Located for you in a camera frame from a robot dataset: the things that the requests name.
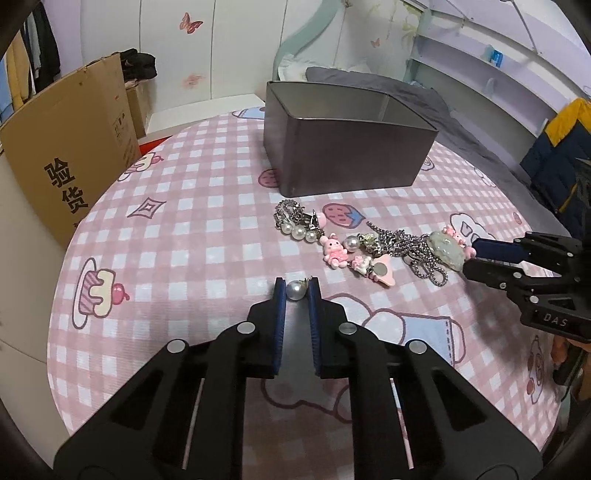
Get hanging clothes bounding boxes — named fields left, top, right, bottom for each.
left=0, top=0, right=62, bottom=125

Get pale green pendant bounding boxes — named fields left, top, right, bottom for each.
left=427, top=226, right=477, bottom=271

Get white side cabinet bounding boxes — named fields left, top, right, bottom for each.
left=145, top=92, right=267, bottom=139

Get person's right hand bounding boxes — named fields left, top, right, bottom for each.
left=551, top=333, right=583, bottom=387

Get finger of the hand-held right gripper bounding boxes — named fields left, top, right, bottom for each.
left=462, top=258, right=525, bottom=291
left=470, top=235, right=525, bottom=263

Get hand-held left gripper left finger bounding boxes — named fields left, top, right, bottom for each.
left=53, top=277, right=288, bottom=480

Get white wall shelf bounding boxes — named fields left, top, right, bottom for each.
left=406, top=32, right=591, bottom=139

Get white pillow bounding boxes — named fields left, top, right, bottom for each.
left=277, top=53, right=319, bottom=83

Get grey metal tin box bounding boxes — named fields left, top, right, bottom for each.
left=264, top=80, right=439, bottom=197

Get black clothes pile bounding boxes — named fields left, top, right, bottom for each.
left=120, top=48, right=158, bottom=84

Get silver ball chain necklace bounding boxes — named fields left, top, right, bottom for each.
left=366, top=221, right=451, bottom=288

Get large cardboard box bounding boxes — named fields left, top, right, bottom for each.
left=0, top=54, right=141, bottom=250

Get small cardboard box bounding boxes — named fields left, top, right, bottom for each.
left=124, top=83, right=154, bottom=139

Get pearl and chain bracelet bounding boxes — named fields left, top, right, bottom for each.
left=274, top=198, right=329, bottom=244

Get pearl earring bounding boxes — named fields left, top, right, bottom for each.
left=286, top=277, right=309, bottom=302

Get pink checkered tablecloth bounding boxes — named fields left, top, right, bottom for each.
left=46, top=105, right=574, bottom=480

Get pink bunny charm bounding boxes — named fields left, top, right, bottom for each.
left=321, top=233, right=350, bottom=269

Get navy and yellow jacket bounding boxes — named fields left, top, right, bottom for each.
left=519, top=97, right=591, bottom=238

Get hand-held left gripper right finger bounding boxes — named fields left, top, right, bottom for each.
left=307, top=276, right=542, bottom=480

